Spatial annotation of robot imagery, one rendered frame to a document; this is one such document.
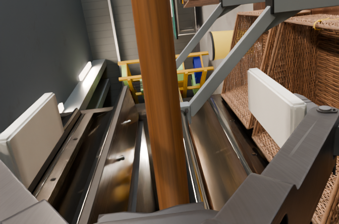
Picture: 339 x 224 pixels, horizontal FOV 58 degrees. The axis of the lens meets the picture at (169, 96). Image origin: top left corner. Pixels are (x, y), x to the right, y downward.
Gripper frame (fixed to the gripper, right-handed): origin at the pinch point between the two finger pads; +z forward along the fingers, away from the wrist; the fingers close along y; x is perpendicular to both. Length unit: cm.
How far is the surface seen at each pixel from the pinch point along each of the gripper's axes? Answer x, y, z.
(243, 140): -56, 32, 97
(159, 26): 4.5, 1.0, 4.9
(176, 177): -8.7, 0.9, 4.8
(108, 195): -47, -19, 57
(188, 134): -18.0, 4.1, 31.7
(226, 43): -58, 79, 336
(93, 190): -41, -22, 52
